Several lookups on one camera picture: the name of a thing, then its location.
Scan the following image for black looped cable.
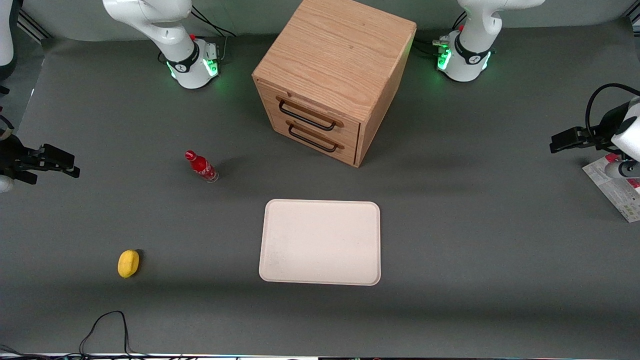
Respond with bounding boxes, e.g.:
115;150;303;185
78;310;151;360

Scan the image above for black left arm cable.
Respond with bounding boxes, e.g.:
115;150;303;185
584;83;640;151

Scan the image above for yellow lemon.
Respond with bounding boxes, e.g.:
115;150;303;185
117;249;141;279

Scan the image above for wooden drawer cabinet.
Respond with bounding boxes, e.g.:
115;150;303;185
252;0;418;168

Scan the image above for beige plastic tray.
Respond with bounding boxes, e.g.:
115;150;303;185
258;199;382;287

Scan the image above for dark grey table mat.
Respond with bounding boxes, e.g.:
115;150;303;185
0;17;640;359

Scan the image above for black left base cables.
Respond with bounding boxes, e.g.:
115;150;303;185
414;12;469;58

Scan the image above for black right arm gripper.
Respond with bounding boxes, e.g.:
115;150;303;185
0;133;81;186

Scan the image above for wooden drawer front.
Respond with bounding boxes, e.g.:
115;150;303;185
270;112;360;167
257;85;361;147

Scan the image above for red cookie box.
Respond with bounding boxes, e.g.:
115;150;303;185
581;154;640;224

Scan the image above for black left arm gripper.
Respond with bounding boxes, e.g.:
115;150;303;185
549;102;632;154

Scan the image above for red cola bottle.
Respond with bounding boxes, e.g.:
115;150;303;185
184;150;220;184

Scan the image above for black base cables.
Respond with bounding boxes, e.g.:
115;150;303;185
414;12;469;58
191;5;237;64

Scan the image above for black right base cables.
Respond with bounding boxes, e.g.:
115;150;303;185
191;5;237;64

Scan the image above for black metal drawer handle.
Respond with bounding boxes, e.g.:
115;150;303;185
278;100;337;132
288;125;339;153

